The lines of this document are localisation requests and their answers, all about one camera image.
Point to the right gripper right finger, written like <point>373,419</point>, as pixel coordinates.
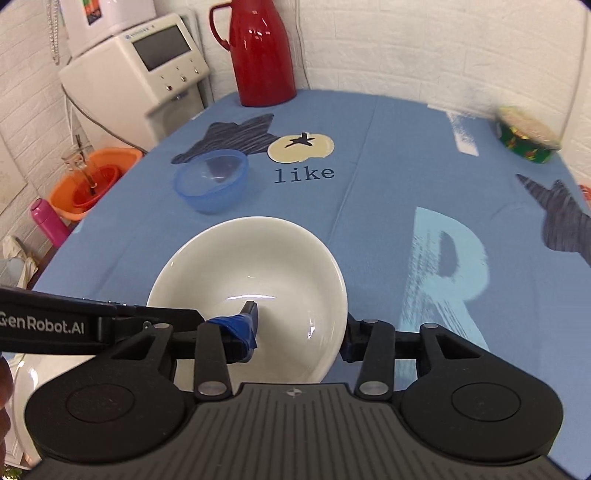
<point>373,343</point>

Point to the red ceramic bowl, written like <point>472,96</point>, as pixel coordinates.
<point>287,271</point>

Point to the red thermos jug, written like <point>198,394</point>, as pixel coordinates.
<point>260,52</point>

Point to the floral white plate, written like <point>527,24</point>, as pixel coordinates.
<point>72,413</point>

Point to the white water dispenser machine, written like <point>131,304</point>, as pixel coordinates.
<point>139,86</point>

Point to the pink water bottle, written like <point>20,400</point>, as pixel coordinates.
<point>49,222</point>

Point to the white water purifier unit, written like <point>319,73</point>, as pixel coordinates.
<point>89,22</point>

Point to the blue patterned tablecloth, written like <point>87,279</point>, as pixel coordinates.
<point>430,217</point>

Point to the glass bottle in basin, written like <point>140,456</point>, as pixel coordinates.
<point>84,173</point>

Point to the green patterned bowl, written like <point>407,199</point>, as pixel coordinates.
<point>525,135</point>

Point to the person's left hand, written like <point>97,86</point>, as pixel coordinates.
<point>6,391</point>

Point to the orange plastic basin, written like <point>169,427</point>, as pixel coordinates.
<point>80,190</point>

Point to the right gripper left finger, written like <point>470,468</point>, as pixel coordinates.
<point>221,341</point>

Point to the blue plastic bowl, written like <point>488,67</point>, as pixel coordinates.
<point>214,181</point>

